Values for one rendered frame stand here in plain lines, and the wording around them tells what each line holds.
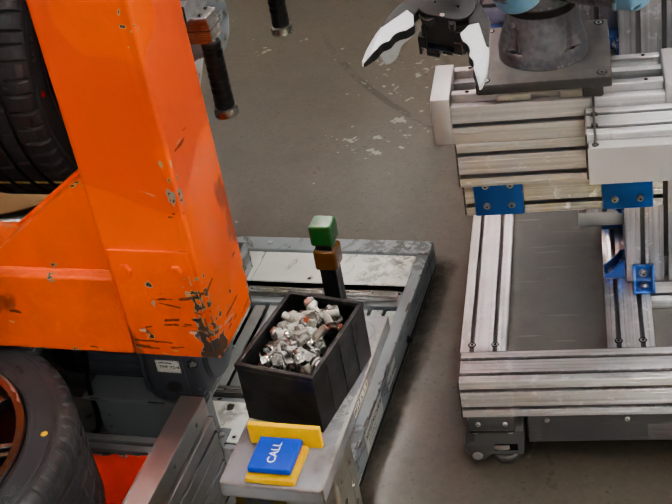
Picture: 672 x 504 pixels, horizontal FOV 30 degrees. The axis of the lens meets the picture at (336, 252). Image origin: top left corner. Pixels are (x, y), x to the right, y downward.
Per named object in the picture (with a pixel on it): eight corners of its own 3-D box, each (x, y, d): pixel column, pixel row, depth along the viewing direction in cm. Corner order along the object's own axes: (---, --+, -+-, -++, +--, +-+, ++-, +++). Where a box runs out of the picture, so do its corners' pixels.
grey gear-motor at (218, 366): (80, 391, 277) (35, 262, 258) (258, 403, 264) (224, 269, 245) (44, 448, 263) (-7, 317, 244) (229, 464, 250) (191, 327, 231)
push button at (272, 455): (263, 445, 197) (260, 435, 196) (305, 448, 195) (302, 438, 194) (248, 477, 192) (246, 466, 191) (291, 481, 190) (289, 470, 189)
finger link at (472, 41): (503, 105, 155) (479, 51, 160) (502, 74, 150) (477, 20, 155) (479, 112, 155) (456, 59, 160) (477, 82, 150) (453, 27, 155)
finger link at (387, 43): (368, 89, 159) (427, 53, 161) (362, 59, 154) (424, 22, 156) (355, 75, 161) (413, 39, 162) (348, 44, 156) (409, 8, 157)
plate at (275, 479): (261, 446, 198) (260, 441, 198) (309, 450, 196) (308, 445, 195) (245, 482, 192) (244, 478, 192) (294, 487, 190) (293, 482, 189)
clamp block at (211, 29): (175, 33, 225) (169, 5, 222) (222, 31, 222) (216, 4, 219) (165, 45, 221) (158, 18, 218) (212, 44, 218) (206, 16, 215)
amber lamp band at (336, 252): (321, 257, 218) (318, 238, 216) (343, 258, 217) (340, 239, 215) (315, 271, 215) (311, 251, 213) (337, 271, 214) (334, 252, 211)
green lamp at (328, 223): (317, 233, 215) (313, 214, 213) (339, 234, 214) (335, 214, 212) (310, 247, 212) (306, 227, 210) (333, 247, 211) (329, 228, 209)
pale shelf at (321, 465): (300, 324, 228) (297, 311, 226) (390, 329, 223) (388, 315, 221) (221, 496, 195) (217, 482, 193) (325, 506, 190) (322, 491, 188)
